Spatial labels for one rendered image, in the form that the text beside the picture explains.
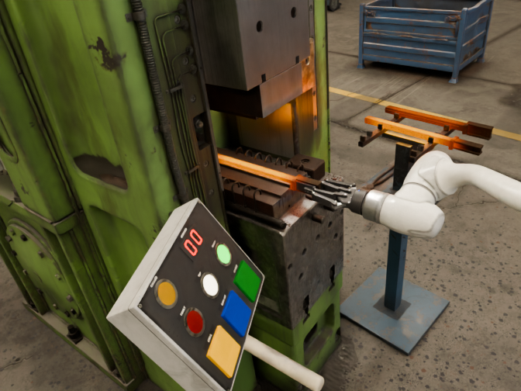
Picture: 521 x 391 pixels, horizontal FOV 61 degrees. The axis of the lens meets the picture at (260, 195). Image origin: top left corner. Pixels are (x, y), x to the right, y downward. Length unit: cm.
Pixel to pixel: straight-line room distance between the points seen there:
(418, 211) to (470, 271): 145
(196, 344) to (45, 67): 87
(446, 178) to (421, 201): 10
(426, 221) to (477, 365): 113
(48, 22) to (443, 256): 222
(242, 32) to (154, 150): 36
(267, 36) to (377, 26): 422
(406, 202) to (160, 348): 74
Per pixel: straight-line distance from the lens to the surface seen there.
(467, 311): 244
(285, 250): 139
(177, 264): 92
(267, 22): 119
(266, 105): 122
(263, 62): 119
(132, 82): 108
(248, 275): 108
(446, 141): 171
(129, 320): 85
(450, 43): 505
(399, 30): 526
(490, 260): 275
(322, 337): 204
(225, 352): 95
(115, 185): 134
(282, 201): 140
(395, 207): 125
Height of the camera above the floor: 176
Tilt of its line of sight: 33 degrees down
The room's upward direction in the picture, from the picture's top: 7 degrees counter-clockwise
